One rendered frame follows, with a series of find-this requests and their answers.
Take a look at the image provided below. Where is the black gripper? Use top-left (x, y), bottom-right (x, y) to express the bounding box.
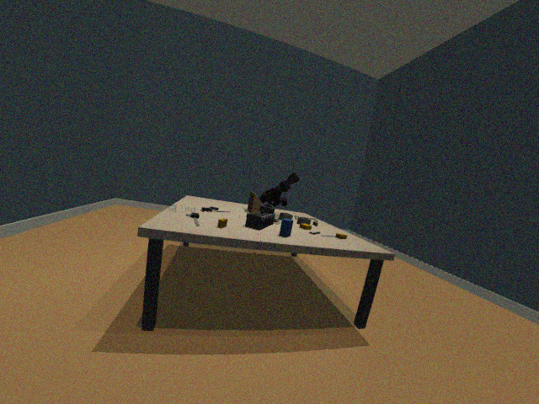
top-left (261, 194), bottom-right (287, 207)

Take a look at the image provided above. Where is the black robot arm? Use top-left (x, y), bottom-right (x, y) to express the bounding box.
top-left (259, 173), bottom-right (299, 204)

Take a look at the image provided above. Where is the blue cube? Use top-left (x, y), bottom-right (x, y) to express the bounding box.
top-left (279, 219), bottom-right (293, 238)

